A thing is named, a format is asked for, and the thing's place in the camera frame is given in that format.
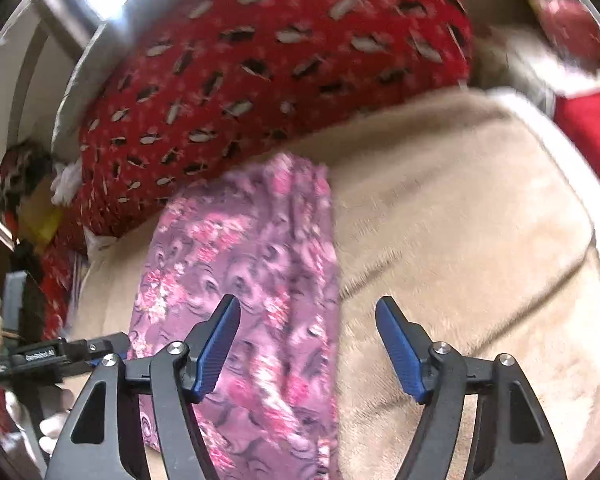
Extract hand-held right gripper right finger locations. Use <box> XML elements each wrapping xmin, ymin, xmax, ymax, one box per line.
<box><xmin>375</xmin><ymin>296</ymin><xmax>568</xmax><ymax>480</ymax></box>

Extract person's left hand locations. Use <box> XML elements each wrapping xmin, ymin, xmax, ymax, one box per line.
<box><xmin>5</xmin><ymin>387</ymin><xmax>76</xmax><ymax>443</ymax></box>

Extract plain red cloth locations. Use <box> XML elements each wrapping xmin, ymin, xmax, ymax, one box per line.
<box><xmin>554</xmin><ymin>94</ymin><xmax>600</xmax><ymax>203</ymax></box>

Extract yellow item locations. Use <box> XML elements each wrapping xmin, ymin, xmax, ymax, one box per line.
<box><xmin>24</xmin><ymin>204</ymin><xmax>65</xmax><ymax>247</ymax></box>

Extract purple floral pants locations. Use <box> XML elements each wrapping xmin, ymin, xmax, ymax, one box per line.
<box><xmin>127</xmin><ymin>152</ymin><xmax>343</xmax><ymax>480</ymax></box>

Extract red patterned cloth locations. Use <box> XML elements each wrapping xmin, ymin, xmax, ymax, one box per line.
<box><xmin>77</xmin><ymin>0</ymin><xmax>476</xmax><ymax>238</ymax></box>

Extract beige plush blanket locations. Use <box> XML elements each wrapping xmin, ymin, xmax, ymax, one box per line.
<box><xmin>72</xmin><ymin>87</ymin><xmax>600</xmax><ymax>480</ymax></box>

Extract red and white cloth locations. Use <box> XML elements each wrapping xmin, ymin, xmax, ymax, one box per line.
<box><xmin>524</xmin><ymin>0</ymin><xmax>600</xmax><ymax>97</ymax></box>

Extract dark printed cloth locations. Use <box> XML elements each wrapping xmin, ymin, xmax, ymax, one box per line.
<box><xmin>0</xmin><ymin>141</ymin><xmax>53</xmax><ymax>198</ymax></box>

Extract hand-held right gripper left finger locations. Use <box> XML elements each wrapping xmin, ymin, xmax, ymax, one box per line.
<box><xmin>45</xmin><ymin>295</ymin><xmax>241</xmax><ymax>480</ymax></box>

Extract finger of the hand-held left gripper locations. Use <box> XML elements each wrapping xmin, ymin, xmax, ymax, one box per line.
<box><xmin>85</xmin><ymin>332</ymin><xmax>131</xmax><ymax>367</ymax></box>

